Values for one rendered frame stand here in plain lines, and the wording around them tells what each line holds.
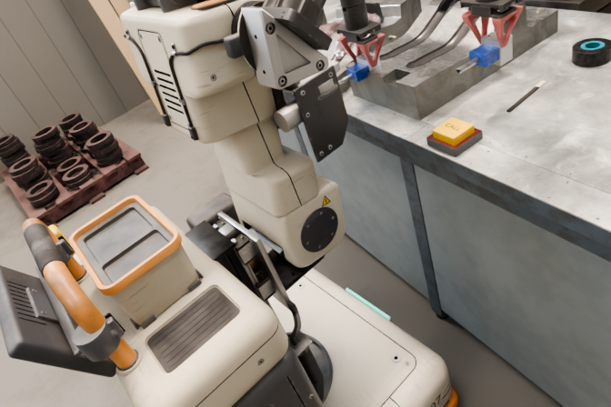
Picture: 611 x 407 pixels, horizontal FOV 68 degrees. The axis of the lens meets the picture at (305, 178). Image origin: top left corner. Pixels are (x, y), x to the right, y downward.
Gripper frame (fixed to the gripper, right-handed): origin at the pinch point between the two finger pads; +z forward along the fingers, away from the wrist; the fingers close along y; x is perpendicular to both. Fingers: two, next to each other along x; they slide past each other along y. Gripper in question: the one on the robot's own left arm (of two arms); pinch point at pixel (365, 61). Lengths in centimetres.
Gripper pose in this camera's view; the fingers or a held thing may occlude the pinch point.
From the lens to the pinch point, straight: 120.4
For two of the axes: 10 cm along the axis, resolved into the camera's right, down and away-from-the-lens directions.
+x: -8.1, 4.9, -3.0
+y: -5.1, -3.7, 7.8
